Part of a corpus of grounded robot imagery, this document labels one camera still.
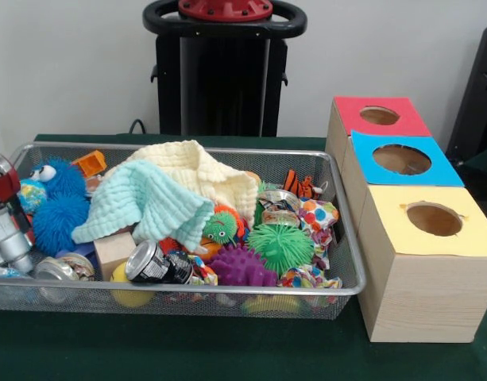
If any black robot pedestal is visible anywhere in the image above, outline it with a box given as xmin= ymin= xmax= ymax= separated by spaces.
xmin=142 ymin=0 xmax=308 ymax=138

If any orange striped tiger plush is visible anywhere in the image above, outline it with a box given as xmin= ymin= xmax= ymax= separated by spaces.
xmin=281 ymin=169 xmax=328 ymax=200

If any wooden box with three holes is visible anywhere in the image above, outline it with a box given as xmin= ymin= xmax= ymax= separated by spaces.
xmin=325 ymin=95 xmax=487 ymax=344

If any purple spiky rubber ball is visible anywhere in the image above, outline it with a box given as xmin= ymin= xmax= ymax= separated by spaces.
xmin=207 ymin=244 xmax=278 ymax=287

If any green and orange puffer toy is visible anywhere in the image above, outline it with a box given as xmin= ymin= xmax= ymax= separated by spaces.
xmin=203 ymin=206 xmax=244 ymax=245

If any black standing panel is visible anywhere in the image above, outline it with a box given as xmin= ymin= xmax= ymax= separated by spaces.
xmin=445 ymin=25 xmax=487 ymax=167

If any orange plastic tray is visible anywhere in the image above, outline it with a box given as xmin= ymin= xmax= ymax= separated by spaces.
xmin=71 ymin=149 xmax=108 ymax=178

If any crushed black can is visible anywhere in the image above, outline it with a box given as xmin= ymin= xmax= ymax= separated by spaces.
xmin=126 ymin=239 xmax=195 ymax=285

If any black cable loop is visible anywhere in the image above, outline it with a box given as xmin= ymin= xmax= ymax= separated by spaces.
xmin=129 ymin=117 xmax=149 ymax=136

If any mint green cloth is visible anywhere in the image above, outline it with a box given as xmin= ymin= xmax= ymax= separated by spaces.
xmin=71 ymin=158 xmax=215 ymax=252

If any blue fuzzy toy with eyes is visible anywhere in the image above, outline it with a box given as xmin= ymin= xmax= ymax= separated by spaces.
xmin=30 ymin=157 xmax=91 ymax=257

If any clear bottle blue label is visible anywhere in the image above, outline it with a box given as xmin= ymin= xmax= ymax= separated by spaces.
xmin=0 ymin=264 xmax=32 ymax=279

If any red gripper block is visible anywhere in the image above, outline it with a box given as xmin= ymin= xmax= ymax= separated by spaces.
xmin=0 ymin=168 xmax=35 ymax=248

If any green spiky rubber ball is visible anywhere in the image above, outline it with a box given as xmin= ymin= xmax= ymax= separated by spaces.
xmin=249 ymin=221 xmax=315 ymax=275

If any clear mesh bin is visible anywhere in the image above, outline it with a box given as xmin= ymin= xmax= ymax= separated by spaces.
xmin=0 ymin=141 xmax=368 ymax=321

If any cream cloth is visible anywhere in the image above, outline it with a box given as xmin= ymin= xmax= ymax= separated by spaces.
xmin=107 ymin=140 xmax=260 ymax=231

